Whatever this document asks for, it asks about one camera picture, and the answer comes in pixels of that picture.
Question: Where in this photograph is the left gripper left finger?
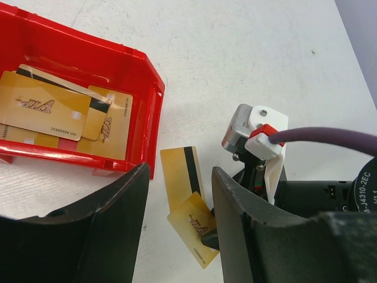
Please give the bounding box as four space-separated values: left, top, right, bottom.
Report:
1 163 150 282

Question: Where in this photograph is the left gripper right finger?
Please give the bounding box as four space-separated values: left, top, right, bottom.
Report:
211 167 376 282

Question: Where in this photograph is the gold card front up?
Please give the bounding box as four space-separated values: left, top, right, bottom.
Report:
167 192 219 269

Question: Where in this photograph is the gold card stripe up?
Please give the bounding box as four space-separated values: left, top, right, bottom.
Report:
160 146 206 212

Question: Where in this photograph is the red plastic bin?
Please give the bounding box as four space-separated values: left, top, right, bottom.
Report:
1 4 165 172

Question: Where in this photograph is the black card holder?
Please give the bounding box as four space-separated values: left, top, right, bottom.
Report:
200 228 220 251

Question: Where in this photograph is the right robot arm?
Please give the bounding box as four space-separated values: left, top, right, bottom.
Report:
273 157 376 218

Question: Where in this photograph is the gold card right in bin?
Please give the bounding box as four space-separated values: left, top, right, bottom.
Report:
77 85 133 160

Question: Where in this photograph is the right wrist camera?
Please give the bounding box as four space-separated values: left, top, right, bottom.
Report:
221 104 289 205

